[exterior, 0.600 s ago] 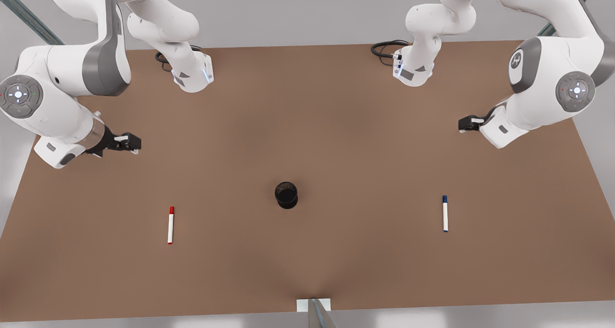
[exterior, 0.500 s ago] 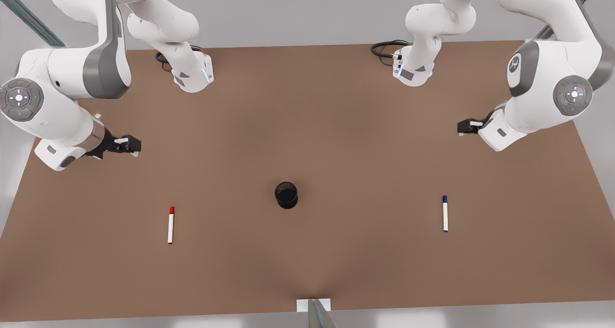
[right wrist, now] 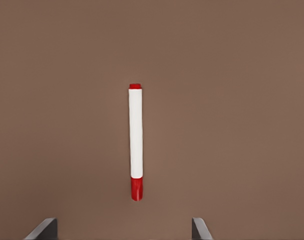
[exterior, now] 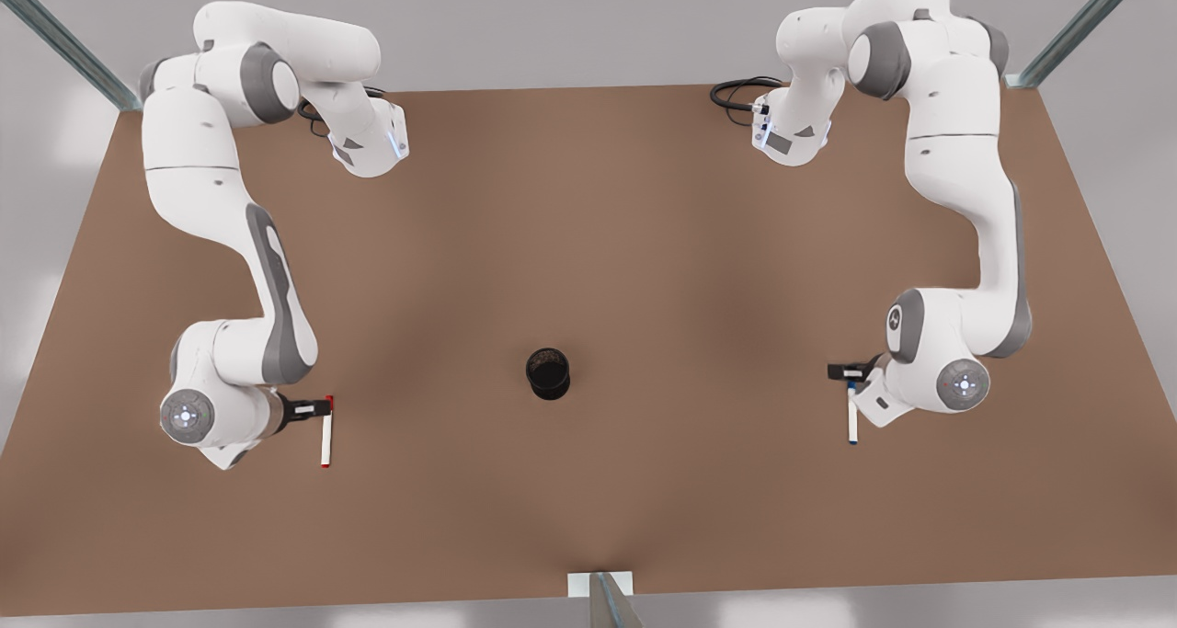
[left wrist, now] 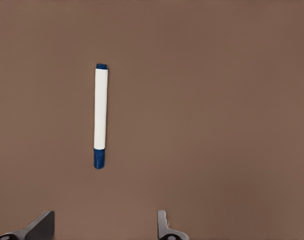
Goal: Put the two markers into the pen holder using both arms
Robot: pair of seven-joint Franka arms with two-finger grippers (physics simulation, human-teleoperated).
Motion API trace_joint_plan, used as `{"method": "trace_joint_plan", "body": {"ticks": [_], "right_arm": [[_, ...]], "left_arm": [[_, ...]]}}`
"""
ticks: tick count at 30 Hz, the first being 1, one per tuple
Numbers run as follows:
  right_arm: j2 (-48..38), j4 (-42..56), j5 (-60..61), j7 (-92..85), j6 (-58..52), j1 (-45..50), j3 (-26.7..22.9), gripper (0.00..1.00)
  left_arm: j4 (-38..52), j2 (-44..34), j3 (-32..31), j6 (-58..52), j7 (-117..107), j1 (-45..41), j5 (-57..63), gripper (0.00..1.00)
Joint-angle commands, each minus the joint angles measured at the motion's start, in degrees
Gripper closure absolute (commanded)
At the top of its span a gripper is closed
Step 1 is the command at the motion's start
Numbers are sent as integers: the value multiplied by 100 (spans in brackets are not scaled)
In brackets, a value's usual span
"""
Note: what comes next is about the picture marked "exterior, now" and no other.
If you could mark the silver frame post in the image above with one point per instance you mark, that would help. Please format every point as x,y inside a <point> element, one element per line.
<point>1076,26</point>
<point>607,600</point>
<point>64,44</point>

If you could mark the black pen holder cup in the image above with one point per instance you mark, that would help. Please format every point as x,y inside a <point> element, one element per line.
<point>548,373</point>

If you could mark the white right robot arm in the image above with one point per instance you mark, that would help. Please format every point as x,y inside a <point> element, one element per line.
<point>198,164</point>

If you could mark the white marker with red cap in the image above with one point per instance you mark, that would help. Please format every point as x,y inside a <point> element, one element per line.
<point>326,437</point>

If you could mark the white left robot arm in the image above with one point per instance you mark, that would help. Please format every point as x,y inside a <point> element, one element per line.
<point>956,164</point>

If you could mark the white marker with blue cap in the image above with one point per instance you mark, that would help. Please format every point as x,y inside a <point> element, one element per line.
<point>852,416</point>

